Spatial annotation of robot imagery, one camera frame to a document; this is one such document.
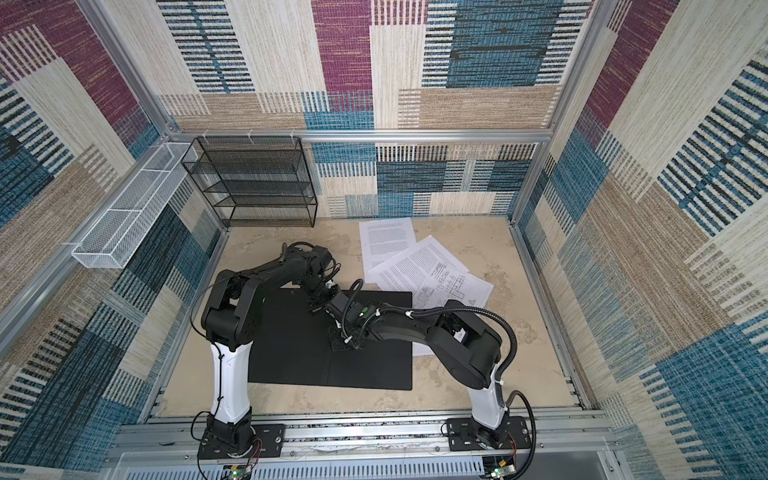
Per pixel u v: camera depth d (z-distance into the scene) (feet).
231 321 1.83
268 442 2.40
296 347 2.70
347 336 2.20
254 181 3.61
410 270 3.45
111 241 2.30
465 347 1.60
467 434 2.42
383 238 3.80
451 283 3.35
